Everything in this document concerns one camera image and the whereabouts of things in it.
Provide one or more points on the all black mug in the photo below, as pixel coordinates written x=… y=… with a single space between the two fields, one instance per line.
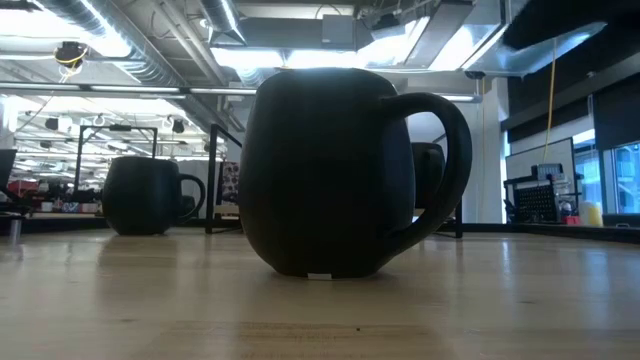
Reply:
x=140 y=195

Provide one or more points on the silver ventilation duct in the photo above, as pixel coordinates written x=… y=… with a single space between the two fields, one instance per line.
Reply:
x=125 y=45

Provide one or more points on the yellow container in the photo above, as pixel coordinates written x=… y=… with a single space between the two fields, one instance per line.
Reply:
x=595 y=215

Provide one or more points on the patterned board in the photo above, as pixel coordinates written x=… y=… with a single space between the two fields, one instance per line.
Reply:
x=230 y=182

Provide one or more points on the black ceiling device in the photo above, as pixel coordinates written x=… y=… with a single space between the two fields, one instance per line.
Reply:
x=70 y=54

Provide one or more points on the white column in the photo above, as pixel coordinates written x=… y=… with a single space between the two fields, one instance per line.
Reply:
x=485 y=165

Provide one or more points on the white partition board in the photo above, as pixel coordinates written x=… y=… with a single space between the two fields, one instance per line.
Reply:
x=540 y=155

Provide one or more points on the red container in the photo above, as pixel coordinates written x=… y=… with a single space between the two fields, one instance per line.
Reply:
x=572 y=220

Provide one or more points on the black frame rig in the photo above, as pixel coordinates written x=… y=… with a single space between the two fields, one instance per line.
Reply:
x=79 y=160

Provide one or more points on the black pegboard cart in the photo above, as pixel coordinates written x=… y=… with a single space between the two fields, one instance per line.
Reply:
x=537 y=202

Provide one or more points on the ceiling light strip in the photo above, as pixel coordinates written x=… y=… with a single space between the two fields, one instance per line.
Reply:
x=130 y=89

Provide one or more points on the black monitor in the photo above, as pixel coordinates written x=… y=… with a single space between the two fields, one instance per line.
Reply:
x=7 y=167

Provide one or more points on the black mug red interior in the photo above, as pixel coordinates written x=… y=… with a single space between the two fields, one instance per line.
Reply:
x=325 y=175

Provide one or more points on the metal cylinder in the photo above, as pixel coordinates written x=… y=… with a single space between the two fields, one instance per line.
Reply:
x=15 y=231

